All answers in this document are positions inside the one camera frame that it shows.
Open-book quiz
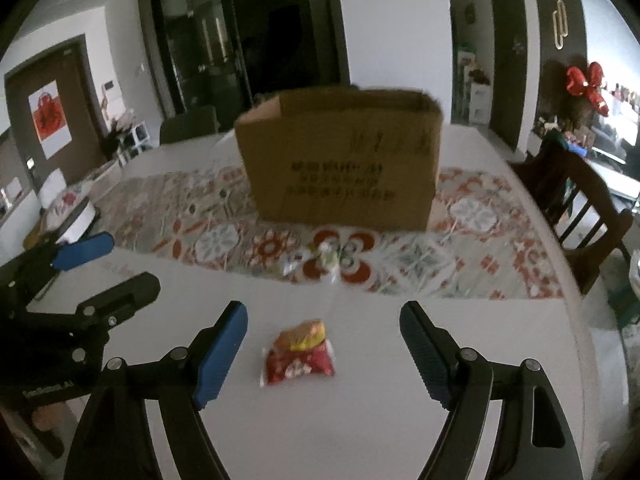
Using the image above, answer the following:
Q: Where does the small clear candy packet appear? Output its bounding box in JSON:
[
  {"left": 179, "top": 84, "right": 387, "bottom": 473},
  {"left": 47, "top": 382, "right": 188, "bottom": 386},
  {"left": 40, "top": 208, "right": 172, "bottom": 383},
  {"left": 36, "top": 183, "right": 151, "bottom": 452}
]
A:
[{"left": 276, "top": 240, "right": 360, "bottom": 284}]

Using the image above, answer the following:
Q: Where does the dark left chair back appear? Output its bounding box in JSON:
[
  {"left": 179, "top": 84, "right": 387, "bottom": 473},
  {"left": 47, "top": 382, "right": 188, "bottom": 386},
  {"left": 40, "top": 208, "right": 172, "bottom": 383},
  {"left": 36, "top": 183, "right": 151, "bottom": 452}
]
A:
[{"left": 160, "top": 105, "right": 218, "bottom": 145}]

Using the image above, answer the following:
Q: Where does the wooden dining chair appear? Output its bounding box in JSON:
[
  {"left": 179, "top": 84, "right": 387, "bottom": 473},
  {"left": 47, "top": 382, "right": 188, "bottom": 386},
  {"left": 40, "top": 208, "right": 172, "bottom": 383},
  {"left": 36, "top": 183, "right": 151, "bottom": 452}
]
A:
[{"left": 510, "top": 134, "right": 634, "bottom": 295}]

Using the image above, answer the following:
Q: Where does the red fu door poster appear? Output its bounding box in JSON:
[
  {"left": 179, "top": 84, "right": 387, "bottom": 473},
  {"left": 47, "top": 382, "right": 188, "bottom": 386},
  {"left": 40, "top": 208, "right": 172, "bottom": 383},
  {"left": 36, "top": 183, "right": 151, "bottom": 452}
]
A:
[{"left": 28, "top": 80, "right": 72, "bottom": 159}]

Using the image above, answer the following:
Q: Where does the brown cardboard box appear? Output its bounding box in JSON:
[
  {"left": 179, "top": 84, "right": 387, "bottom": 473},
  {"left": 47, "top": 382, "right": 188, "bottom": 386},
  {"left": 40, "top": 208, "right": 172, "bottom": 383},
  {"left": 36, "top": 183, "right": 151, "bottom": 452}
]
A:
[{"left": 234, "top": 87, "right": 444, "bottom": 231}]

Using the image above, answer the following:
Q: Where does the left hand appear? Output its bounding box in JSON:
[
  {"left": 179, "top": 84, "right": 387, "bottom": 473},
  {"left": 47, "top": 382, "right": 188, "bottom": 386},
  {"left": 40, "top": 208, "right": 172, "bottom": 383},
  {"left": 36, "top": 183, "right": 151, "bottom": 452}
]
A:
[{"left": 32, "top": 403, "right": 77, "bottom": 432}]

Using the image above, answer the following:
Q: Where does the floral fabric tissue box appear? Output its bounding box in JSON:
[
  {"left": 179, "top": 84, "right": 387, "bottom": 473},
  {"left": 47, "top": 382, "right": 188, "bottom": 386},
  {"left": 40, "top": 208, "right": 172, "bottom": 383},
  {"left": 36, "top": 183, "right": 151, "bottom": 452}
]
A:
[{"left": 38, "top": 169, "right": 93, "bottom": 231}]

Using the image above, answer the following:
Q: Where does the red yellow snack packet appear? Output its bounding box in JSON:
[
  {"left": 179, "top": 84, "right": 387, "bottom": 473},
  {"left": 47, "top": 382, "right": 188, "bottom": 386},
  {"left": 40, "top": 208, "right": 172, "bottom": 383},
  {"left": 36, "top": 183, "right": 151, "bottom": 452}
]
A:
[{"left": 260, "top": 318, "right": 335, "bottom": 386}]

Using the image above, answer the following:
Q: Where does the white round induction cooker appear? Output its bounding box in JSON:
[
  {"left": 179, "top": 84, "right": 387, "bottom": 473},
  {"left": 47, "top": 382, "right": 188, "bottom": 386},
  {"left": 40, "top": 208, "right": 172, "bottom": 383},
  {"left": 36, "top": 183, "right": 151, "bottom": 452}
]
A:
[{"left": 43, "top": 192, "right": 99, "bottom": 244}]

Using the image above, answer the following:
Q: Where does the red balloon bouquet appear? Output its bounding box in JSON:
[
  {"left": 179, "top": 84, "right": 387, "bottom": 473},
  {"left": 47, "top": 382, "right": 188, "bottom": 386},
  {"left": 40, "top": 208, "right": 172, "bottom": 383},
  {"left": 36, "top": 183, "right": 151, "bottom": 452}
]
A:
[{"left": 565, "top": 62, "right": 610, "bottom": 117}]

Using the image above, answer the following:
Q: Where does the patterned tile table runner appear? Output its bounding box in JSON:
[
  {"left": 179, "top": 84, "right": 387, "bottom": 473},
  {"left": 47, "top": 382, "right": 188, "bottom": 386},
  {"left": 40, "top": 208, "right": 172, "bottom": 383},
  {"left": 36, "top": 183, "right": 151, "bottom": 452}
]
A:
[{"left": 98, "top": 167, "right": 563, "bottom": 300}]

